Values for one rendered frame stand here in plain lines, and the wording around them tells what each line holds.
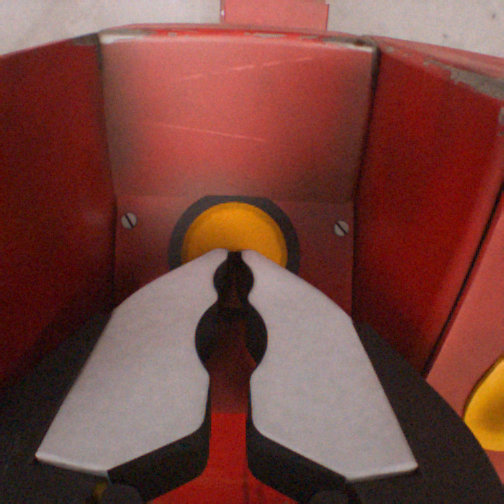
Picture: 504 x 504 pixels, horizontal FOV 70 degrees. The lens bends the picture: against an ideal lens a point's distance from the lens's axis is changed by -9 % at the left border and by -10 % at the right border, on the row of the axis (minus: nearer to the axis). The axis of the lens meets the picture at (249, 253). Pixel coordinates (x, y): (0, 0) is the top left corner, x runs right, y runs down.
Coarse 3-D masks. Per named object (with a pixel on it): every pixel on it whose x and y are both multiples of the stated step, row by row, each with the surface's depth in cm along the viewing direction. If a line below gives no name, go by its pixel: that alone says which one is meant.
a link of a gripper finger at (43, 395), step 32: (96, 320) 9; (64, 352) 8; (32, 384) 7; (64, 384) 7; (0, 416) 6; (32, 416) 6; (0, 448) 6; (32, 448) 6; (0, 480) 5; (32, 480) 5; (64, 480) 5; (96, 480) 5
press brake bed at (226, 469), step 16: (224, 416) 31; (240, 416) 31; (224, 432) 30; (240, 432) 30; (224, 448) 29; (240, 448) 29; (208, 464) 27; (224, 464) 27; (240, 464) 28; (192, 480) 26; (208, 480) 26; (224, 480) 26; (240, 480) 26; (256, 480) 27; (160, 496) 25; (176, 496) 25; (192, 496) 25; (208, 496) 25; (224, 496) 25; (240, 496) 25; (256, 496) 26; (272, 496) 26
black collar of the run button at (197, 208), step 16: (192, 208) 14; (208, 208) 14; (272, 208) 14; (176, 224) 14; (288, 224) 14; (176, 240) 14; (288, 240) 14; (176, 256) 14; (288, 256) 14; (224, 320) 14; (240, 320) 14
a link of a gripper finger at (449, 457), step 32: (384, 352) 8; (384, 384) 7; (416, 384) 7; (416, 416) 7; (448, 416) 7; (416, 448) 6; (448, 448) 6; (480, 448) 6; (384, 480) 6; (416, 480) 6; (448, 480) 6; (480, 480) 5
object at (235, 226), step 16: (224, 208) 14; (240, 208) 14; (256, 208) 14; (192, 224) 14; (208, 224) 14; (224, 224) 14; (240, 224) 14; (256, 224) 14; (272, 224) 14; (192, 240) 14; (208, 240) 14; (224, 240) 14; (240, 240) 14; (256, 240) 14; (272, 240) 14; (192, 256) 14; (272, 256) 14; (224, 304) 14; (240, 304) 14
